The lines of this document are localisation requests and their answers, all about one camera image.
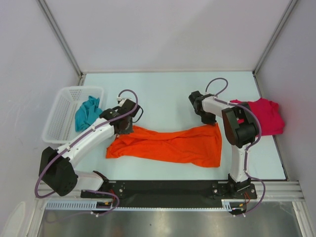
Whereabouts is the orange t-shirt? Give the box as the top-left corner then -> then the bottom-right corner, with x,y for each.
105,124 -> 222,168

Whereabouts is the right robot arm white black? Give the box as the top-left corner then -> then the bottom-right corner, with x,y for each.
189,91 -> 261,198

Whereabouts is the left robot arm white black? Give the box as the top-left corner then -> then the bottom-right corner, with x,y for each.
39,98 -> 143,198

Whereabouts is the teal t-shirt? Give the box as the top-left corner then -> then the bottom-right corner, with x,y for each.
75,96 -> 102,132

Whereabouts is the white plastic basket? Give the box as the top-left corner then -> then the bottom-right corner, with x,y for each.
42,86 -> 104,144

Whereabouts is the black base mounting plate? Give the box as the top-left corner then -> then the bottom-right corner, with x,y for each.
81,180 -> 257,208

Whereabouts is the magenta folded t-shirt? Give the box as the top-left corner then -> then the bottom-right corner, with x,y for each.
230,97 -> 285,137

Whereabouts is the white slotted cable duct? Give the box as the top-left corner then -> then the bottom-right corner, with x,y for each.
45,200 -> 232,211

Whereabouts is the aluminium frame rail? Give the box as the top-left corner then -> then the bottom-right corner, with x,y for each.
34,180 -> 305,200

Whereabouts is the right corner frame post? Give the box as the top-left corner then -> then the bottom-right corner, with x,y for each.
252,0 -> 299,77

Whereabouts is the corner frame post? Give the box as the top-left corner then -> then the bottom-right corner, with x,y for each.
252,0 -> 299,77
36,0 -> 83,79

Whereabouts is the left corner frame post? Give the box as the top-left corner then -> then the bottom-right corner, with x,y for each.
36,0 -> 83,79

